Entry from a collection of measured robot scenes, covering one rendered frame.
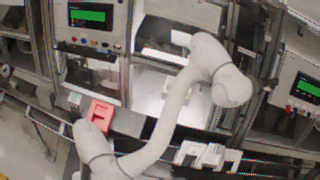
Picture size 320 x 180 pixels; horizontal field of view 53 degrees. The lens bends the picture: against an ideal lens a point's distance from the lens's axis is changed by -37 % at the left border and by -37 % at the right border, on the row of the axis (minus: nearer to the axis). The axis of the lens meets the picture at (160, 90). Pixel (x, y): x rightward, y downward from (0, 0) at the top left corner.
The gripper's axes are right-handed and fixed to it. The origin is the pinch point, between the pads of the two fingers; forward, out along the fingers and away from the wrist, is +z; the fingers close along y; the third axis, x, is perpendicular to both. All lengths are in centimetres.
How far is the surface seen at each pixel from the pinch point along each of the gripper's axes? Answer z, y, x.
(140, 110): -3, 83, 40
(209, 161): 10, 41, 56
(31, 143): -41, 194, 111
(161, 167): 6, 72, 72
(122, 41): -34, 61, -2
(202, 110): 21, 65, 37
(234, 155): 28, 37, 57
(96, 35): -43, 70, -4
